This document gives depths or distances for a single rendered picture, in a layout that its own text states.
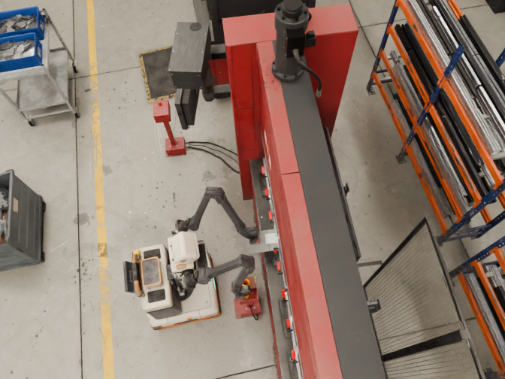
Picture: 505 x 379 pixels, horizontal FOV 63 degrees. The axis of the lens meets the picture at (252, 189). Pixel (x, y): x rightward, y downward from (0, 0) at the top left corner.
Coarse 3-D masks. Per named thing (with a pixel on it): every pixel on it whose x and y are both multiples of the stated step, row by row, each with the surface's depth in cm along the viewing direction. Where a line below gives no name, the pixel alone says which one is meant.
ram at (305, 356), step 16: (272, 144) 258; (272, 160) 272; (272, 176) 288; (272, 192) 306; (288, 240) 238; (288, 256) 251; (288, 272) 264; (304, 336) 218; (304, 352) 228; (304, 368) 240
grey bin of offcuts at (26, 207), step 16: (0, 176) 407; (16, 176) 413; (0, 192) 415; (16, 192) 407; (32, 192) 442; (0, 208) 404; (16, 208) 400; (32, 208) 434; (0, 224) 397; (16, 224) 394; (32, 224) 427; (0, 240) 391; (16, 240) 389; (32, 240) 421; (0, 256) 395; (16, 256) 401; (32, 256) 414
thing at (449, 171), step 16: (400, 64) 448; (400, 80) 440; (416, 96) 427; (416, 112) 419; (432, 128) 410; (432, 144) 401; (448, 160) 393; (448, 176) 384; (464, 192) 377; (464, 208) 368
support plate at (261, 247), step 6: (264, 234) 338; (246, 240) 336; (264, 240) 336; (246, 246) 334; (252, 246) 334; (258, 246) 334; (264, 246) 334; (270, 246) 334; (276, 246) 333; (252, 252) 332; (258, 252) 332
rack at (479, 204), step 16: (400, 0) 402; (448, 0) 400; (416, 32) 385; (400, 48) 421; (464, 48) 323; (432, 64) 368; (384, 80) 491; (416, 80) 401; (448, 80) 354; (384, 96) 481; (400, 96) 442; (432, 96) 379; (432, 112) 385; (464, 112) 338; (400, 128) 459; (416, 128) 419; (448, 144) 369; (480, 144) 325; (400, 160) 477; (432, 160) 402; (464, 176) 354; (480, 176) 351; (496, 176) 314; (448, 192) 385; (496, 192) 317; (448, 208) 414; (480, 208) 341; (496, 224) 399; (448, 240) 424
